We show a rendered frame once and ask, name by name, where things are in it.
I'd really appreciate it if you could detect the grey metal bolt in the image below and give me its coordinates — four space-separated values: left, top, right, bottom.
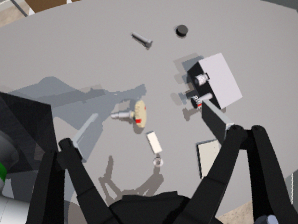
132 32 153 47

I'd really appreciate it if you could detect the camshaft with tan gear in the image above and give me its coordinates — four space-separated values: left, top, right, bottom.
111 101 146 127

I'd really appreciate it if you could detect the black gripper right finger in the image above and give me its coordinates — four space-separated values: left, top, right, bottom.
173 99 298 224

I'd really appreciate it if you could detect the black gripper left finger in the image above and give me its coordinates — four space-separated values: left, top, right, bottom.
25 113 119 224

